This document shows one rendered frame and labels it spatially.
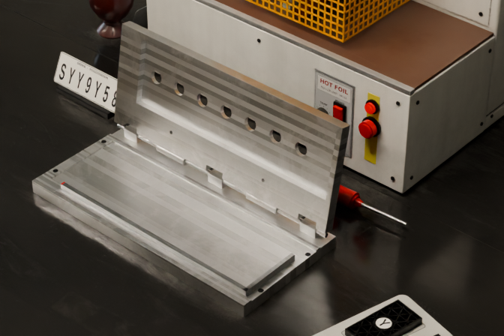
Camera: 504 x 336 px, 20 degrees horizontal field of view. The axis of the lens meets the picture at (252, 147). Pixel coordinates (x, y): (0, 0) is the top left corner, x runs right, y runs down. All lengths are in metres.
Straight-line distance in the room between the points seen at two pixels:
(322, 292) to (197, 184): 0.29
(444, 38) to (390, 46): 0.09
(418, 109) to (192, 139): 0.35
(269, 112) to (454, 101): 0.32
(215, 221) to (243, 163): 0.10
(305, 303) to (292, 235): 0.13
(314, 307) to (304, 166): 0.21
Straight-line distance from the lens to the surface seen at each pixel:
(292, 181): 2.08
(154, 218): 2.14
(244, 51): 2.30
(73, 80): 2.45
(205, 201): 2.17
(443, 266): 2.10
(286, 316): 2.00
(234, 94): 2.12
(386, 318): 1.97
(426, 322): 1.99
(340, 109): 2.20
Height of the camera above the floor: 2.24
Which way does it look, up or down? 35 degrees down
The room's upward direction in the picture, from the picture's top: straight up
